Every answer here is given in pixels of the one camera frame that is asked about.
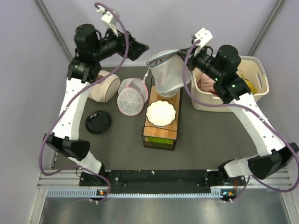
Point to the white round bowl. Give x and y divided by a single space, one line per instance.
168 95

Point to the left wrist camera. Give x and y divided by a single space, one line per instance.
109 20

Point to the slotted cable duct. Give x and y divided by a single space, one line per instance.
97 193

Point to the black wire wooden rack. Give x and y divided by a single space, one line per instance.
168 132

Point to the white mesh laundry bag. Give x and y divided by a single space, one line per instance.
167 70

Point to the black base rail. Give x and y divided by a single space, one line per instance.
201 178

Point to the white scalloped plate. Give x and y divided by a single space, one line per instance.
161 113

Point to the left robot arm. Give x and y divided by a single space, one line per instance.
91 49

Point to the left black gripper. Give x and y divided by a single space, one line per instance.
135 48

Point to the pink-trimmed mesh laundry bag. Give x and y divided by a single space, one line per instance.
132 95

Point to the black round lid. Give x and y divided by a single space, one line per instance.
98 122

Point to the yellow garment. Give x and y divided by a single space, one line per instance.
250 85

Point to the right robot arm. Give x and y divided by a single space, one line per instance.
273 151

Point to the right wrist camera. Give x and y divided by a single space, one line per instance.
202 38

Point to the beige bear cap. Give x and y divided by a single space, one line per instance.
105 90

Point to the pink garment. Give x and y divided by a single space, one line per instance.
206 84

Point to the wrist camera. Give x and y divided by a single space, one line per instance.
202 38
109 20

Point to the cream plastic laundry basket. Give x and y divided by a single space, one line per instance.
250 67

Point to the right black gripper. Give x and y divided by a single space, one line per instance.
192 59

